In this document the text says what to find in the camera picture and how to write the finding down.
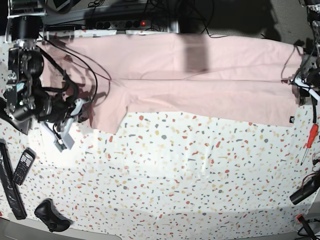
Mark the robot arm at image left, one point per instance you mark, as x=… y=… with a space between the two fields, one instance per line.
x=25 y=96

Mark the long black bar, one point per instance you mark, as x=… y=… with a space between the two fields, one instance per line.
x=10 y=188

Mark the black cordless phone handset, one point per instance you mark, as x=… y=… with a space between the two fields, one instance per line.
x=24 y=165

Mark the pink T-shirt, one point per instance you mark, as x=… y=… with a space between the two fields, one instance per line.
x=231 y=77

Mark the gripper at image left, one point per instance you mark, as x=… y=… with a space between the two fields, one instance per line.
x=60 y=108

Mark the red and black plug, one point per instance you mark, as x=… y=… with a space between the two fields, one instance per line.
x=306 y=227

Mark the black cylinder with red wires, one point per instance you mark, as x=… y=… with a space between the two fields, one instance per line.
x=305 y=191

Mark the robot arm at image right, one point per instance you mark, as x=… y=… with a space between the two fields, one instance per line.
x=307 y=77

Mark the red handled screwdriver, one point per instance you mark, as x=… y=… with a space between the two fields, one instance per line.
x=312 y=135

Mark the black power strip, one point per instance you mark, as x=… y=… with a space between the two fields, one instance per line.
x=121 y=25

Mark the terrazzo pattern table cover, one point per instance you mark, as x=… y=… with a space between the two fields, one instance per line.
x=172 y=175

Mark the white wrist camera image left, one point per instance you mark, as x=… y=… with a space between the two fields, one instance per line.
x=59 y=130

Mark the black game controller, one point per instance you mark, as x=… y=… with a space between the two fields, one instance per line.
x=54 y=221

